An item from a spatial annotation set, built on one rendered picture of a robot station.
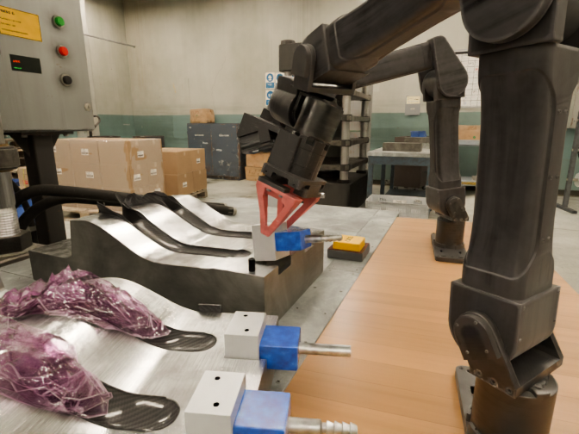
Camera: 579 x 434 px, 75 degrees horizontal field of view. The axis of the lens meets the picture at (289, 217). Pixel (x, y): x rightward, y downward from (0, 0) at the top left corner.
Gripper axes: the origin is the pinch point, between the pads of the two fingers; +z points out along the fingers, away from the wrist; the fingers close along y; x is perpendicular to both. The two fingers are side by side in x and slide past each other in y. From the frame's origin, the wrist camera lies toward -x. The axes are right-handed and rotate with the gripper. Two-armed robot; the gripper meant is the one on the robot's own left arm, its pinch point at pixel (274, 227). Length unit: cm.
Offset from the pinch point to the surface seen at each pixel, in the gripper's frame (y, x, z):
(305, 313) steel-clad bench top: -3.1, 9.1, 11.0
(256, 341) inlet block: 18.5, 10.2, 5.6
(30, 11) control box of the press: -18, -97, -15
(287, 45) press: -365, -217, -86
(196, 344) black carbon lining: 17.9, 3.6, 10.8
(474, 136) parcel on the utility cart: -591, 10, -87
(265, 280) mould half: 6.1, 4.1, 5.2
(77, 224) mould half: 7.8, -30.6, 13.8
